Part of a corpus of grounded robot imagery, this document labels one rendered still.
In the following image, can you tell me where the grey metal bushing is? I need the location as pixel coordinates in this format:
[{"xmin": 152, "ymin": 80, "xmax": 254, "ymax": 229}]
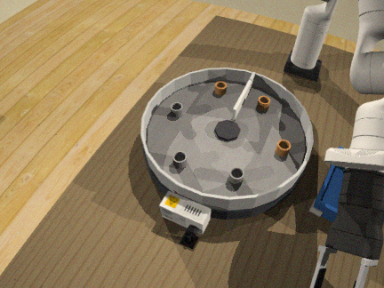
[
  {"xmin": 228, "ymin": 167, "xmax": 244, "ymax": 185},
  {"xmin": 172, "ymin": 151, "xmax": 188, "ymax": 169},
  {"xmin": 171, "ymin": 102, "xmax": 183, "ymax": 117}
]

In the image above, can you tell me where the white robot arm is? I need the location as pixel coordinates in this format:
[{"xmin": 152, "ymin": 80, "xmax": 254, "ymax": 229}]
[{"xmin": 291, "ymin": 0, "xmax": 384, "ymax": 139}]

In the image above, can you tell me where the bronze bushing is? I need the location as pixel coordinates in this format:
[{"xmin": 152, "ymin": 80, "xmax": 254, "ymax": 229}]
[
  {"xmin": 276, "ymin": 140, "xmax": 291, "ymax": 156},
  {"xmin": 215, "ymin": 81, "xmax": 227, "ymax": 95},
  {"xmin": 257, "ymin": 96, "xmax": 270, "ymax": 111}
]

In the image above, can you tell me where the blue crate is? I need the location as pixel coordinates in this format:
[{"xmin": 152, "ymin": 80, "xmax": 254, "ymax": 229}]
[{"xmin": 309, "ymin": 164, "xmax": 345, "ymax": 222}]

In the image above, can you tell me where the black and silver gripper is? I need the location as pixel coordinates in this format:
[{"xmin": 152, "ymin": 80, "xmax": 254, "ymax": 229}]
[{"xmin": 309, "ymin": 135, "xmax": 384, "ymax": 288}]

